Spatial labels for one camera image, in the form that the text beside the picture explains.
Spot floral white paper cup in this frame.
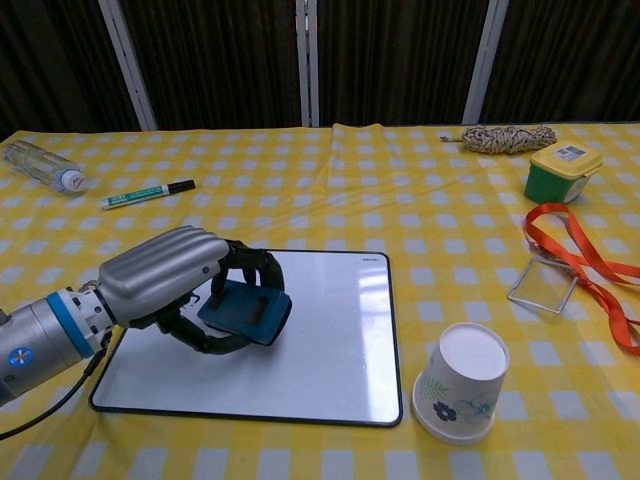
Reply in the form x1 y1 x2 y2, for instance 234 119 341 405
410 322 511 445

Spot clear badge holder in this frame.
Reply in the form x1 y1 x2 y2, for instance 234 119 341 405
507 254 581 319

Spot grey partition frame post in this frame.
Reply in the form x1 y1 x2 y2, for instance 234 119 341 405
295 0 321 128
98 0 159 132
462 0 512 126

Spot clear plastic water bottle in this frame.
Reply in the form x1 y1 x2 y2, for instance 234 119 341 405
1 139 87 196

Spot orange lanyard strap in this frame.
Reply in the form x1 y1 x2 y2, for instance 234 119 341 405
523 203 640 357

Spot braided rope bundle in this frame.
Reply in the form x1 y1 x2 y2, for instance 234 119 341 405
440 124 558 156

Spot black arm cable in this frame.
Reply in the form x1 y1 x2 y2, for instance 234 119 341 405
0 344 109 441

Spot black curtain panel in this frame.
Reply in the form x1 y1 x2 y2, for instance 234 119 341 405
482 0 640 125
315 0 489 127
0 0 139 141
122 0 306 132

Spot blue whiteboard eraser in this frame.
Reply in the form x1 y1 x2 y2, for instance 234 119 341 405
197 279 294 347

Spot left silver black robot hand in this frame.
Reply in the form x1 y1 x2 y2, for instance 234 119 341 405
97 225 287 356

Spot green marker pen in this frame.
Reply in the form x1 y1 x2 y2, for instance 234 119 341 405
101 179 197 211

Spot small white whiteboard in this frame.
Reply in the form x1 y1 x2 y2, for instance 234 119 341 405
88 248 404 428

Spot yellow white checkered tablecloth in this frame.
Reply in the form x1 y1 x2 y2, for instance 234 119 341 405
0 122 640 480

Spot green box with yellow lid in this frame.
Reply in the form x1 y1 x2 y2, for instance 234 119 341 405
523 144 603 204

